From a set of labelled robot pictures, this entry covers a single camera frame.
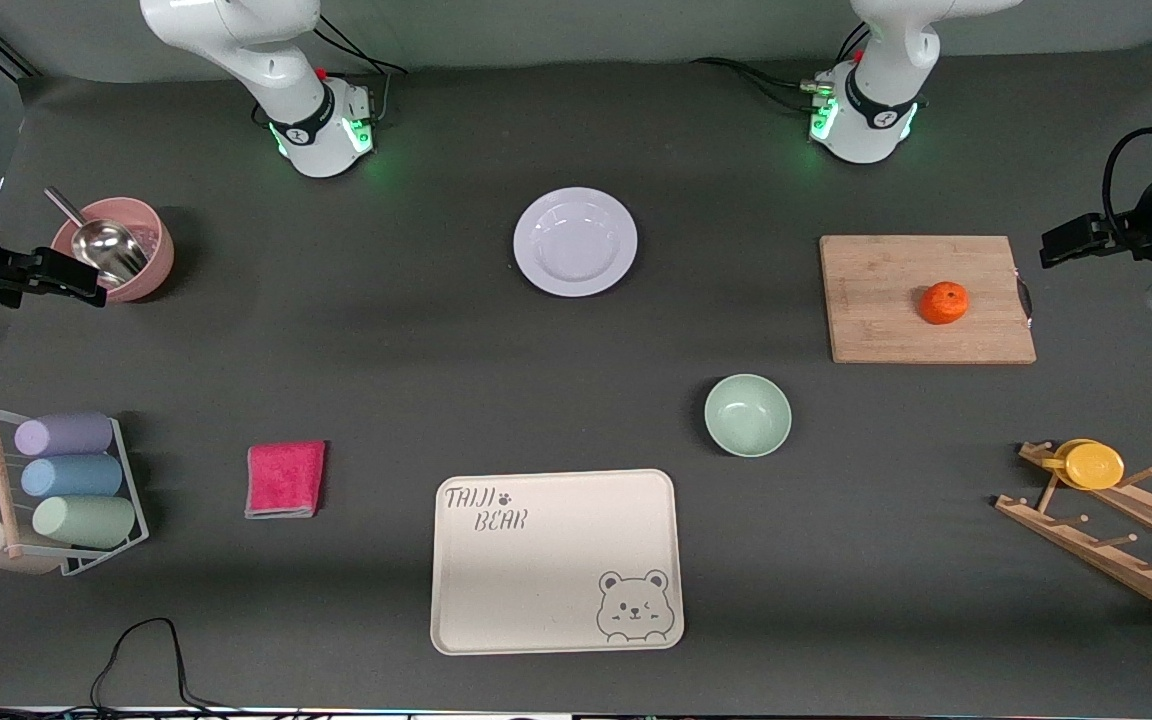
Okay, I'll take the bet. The orange fruit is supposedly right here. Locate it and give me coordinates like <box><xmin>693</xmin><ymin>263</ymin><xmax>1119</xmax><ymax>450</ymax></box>
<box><xmin>919</xmin><ymin>281</ymin><xmax>970</xmax><ymax>327</ymax></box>

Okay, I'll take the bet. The white round plate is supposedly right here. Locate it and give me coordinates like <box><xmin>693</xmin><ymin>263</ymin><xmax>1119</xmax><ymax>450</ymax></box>
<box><xmin>513</xmin><ymin>187</ymin><xmax>639</xmax><ymax>299</ymax></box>

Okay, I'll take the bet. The metal scoop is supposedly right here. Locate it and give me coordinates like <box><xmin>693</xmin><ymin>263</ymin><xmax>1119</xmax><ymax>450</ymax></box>
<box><xmin>44</xmin><ymin>186</ymin><xmax>152</xmax><ymax>291</ymax></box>

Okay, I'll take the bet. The pink ribbed bowl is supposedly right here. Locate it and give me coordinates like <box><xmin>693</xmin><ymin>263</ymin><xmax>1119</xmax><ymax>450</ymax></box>
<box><xmin>49</xmin><ymin>196</ymin><xmax>176</xmax><ymax>304</ymax></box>

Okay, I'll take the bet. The purple cup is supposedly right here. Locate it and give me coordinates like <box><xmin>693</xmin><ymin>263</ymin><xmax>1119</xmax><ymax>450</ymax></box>
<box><xmin>14</xmin><ymin>412</ymin><xmax>115</xmax><ymax>458</ymax></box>

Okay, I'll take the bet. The wooden cutting board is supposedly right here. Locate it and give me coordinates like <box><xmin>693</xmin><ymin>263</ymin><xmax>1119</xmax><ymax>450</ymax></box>
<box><xmin>819</xmin><ymin>235</ymin><xmax>1038</xmax><ymax>366</ymax></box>

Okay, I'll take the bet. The blue cup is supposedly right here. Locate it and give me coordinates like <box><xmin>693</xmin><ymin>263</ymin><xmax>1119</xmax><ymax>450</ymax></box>
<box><xmin>20</xmin><ymin>454</ymin><xmax>124</xmax><ymax>499</ymax></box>

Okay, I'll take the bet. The yellow cup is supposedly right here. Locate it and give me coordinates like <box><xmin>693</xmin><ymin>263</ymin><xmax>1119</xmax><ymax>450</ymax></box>
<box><xmin>1041</xmin><ymin>438</ymin><xmax>1126</xmax><ymax>491</ymax></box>

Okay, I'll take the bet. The green cup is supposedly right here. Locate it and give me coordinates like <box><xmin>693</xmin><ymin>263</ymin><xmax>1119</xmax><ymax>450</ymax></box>
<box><xmin>32</xmin><ymin>495</ymin><xmax>137</xmax><ymax>550</ymax></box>

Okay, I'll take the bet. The pink folded cloth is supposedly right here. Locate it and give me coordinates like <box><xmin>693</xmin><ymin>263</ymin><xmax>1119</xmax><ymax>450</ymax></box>
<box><xmin>244</xmin><ymin>440</ymin><xmax>328</xmax><ymax>520</ymax></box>

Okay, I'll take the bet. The wooden peg rack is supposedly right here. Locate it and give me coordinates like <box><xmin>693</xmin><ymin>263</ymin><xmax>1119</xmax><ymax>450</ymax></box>
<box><xmin>994</xmin><ymin>440</ymin><xmax>1152</xmax><ymax>631</ymax></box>

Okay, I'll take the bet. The pale green bowl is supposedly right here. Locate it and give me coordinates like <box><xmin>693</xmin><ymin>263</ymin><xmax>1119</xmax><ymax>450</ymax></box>
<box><xmin>703</xmin><ymin>373</ymin><xmax>794</xmax><ymax>459</ymax></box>

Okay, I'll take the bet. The cream bear print tray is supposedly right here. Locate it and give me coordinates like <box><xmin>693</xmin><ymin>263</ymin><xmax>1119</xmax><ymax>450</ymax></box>
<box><xmin>430</xmin><ymin>468</ymin><xmax>685</xmax><ymax>657</ymax></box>

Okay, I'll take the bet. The black looped cable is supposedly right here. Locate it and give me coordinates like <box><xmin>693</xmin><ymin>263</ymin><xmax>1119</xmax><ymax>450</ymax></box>
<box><xmin>86</xmin><ymin>617</ymin><xmax>237</xmax><ymax>716</ymax></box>

